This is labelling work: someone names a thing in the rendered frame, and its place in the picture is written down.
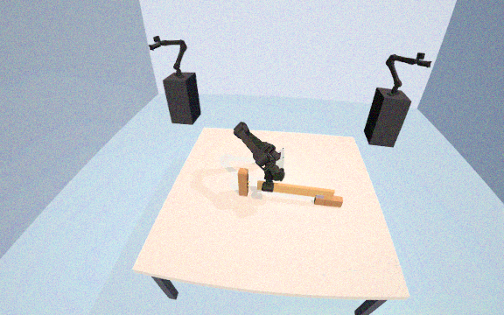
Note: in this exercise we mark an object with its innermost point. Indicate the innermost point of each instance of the dark brown wooden post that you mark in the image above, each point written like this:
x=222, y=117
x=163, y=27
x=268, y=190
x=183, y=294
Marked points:
x=243, y=185

